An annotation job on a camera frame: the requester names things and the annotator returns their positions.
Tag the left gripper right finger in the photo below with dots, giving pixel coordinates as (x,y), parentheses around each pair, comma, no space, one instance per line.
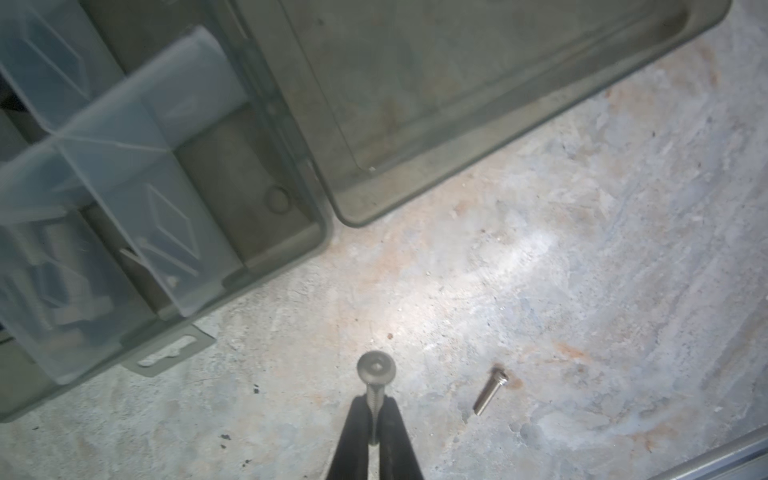
(397,459)

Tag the silver button head screw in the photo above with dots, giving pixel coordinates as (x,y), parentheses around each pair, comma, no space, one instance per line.
(376,369)

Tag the silver cap screw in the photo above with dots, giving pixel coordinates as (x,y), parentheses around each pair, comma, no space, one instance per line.
(498,378)

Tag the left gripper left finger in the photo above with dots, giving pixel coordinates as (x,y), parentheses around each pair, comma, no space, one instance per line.
(351,457)

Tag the clear compartment organizer box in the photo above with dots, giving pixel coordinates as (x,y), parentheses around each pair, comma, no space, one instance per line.
(151,172)

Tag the aluminium mounting rail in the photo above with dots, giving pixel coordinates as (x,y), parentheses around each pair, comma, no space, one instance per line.
(743,458)

